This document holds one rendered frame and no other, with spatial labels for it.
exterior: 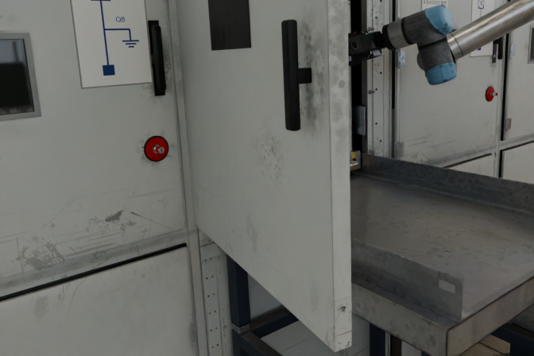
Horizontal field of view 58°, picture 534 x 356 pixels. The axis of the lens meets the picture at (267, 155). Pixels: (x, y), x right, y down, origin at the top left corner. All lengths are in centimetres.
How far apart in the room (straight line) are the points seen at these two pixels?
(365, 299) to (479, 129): 130
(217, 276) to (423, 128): 89
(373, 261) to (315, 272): 19
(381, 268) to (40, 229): 67
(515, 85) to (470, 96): 33
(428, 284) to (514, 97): 155
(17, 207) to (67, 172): 11
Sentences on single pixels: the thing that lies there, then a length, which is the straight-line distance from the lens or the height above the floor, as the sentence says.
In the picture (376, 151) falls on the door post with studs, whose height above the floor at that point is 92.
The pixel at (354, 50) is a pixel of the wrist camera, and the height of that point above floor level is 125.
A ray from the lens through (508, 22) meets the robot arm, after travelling 149.
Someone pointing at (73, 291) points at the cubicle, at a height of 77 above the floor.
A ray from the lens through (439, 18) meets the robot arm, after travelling 131.
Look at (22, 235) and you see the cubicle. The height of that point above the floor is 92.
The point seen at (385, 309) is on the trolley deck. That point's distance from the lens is 85.
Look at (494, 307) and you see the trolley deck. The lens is 89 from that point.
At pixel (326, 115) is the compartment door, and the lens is 61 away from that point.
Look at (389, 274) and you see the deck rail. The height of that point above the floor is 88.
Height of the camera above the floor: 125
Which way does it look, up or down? 12 degrees down
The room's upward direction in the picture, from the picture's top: 3 degrees counter-clockwise
